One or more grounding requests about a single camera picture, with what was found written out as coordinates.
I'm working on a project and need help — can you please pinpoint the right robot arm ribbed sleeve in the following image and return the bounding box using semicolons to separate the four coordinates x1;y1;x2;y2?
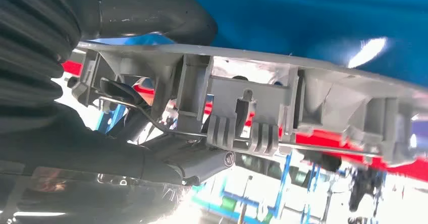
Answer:
0;0;83;135

